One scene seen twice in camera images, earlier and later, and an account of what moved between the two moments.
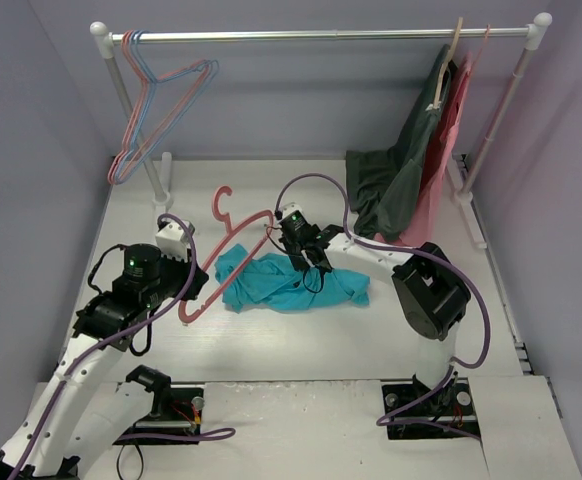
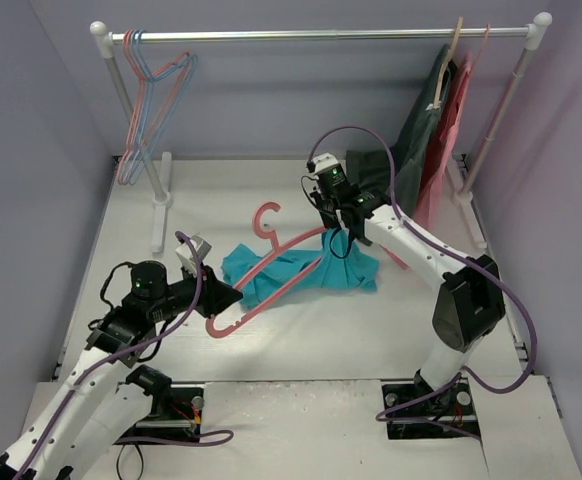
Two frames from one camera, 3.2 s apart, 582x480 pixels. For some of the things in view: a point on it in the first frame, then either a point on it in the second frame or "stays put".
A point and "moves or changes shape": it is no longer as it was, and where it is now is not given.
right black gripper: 300,248 → 332,216
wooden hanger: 438,81 stays put
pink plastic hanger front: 231,232 → 279,249
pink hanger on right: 470,65 stays put
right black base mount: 415,411 stays put
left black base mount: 175,409 stays put
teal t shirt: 268,280 moves or changes shape
